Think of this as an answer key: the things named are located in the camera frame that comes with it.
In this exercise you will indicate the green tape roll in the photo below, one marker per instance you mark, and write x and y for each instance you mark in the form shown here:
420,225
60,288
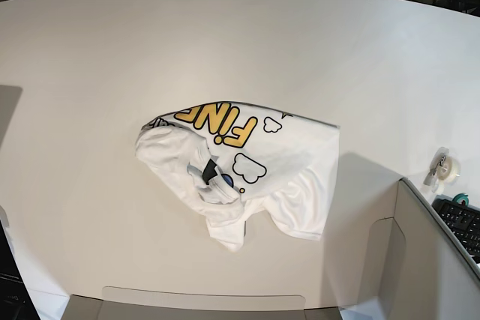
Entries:
462,199

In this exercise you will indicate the black computer keyboard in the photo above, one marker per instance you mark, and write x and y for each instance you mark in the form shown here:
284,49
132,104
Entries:
463,222

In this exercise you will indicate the clear tape roll dispenser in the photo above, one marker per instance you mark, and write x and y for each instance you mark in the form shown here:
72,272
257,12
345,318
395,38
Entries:
444,170

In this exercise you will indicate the grey cardboard box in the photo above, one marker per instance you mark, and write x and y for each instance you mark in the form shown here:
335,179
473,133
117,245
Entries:
414,268

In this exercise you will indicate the white printed t-shirt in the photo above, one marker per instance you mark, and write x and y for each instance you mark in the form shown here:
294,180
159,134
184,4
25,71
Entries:
228,161

